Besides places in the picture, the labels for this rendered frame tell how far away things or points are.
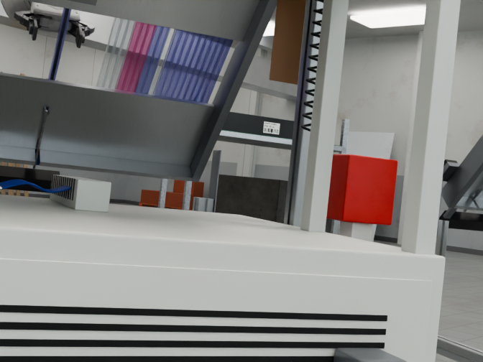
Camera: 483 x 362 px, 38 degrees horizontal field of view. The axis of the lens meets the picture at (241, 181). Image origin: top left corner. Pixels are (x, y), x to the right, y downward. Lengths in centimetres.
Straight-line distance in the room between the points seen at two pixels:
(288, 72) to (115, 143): 62
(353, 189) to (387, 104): 1044
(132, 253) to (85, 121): 90
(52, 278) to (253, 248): 21
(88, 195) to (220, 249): 36
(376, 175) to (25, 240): 115
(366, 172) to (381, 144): 1007
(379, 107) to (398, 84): 50
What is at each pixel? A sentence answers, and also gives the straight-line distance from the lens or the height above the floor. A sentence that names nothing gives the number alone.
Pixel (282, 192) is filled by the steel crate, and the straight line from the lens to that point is 612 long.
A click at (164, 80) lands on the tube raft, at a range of 156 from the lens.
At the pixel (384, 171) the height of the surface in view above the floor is 75.
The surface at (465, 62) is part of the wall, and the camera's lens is 1165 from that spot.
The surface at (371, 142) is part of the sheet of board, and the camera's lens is 1188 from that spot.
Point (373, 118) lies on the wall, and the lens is 1221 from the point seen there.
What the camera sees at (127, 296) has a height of 56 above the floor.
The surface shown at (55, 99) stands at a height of 82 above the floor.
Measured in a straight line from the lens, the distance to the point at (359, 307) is 84.
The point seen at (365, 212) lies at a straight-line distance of 171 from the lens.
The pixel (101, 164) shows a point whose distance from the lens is 165.
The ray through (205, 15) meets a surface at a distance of 147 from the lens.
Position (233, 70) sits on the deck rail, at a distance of 154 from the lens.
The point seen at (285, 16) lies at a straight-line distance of 116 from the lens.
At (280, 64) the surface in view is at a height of 88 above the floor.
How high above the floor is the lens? 68
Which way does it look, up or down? level
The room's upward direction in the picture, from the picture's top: 6 degrees clockwise
